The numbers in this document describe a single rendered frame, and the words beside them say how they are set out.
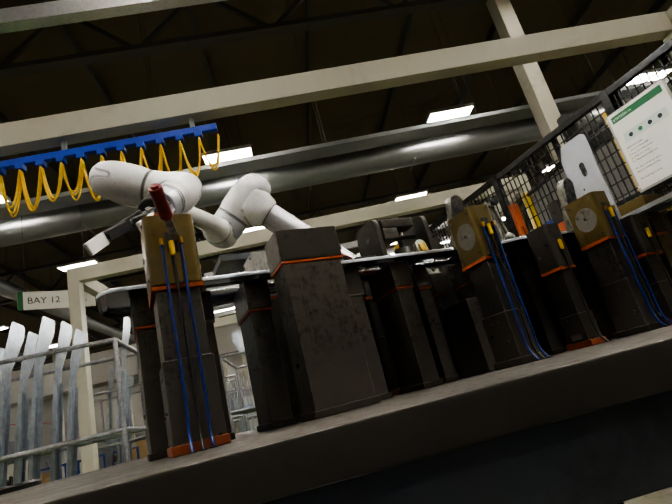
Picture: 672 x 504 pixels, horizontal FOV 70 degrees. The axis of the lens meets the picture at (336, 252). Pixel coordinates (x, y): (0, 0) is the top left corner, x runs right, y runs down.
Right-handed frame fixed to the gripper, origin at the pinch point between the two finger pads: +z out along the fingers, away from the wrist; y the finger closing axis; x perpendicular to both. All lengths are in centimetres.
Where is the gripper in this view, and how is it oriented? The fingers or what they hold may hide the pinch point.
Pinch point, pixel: (116, 238)
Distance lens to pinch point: 112.1
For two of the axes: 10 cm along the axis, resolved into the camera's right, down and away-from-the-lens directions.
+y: -9.2, 3.1, 2.4
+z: -1.0, 4.0, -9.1
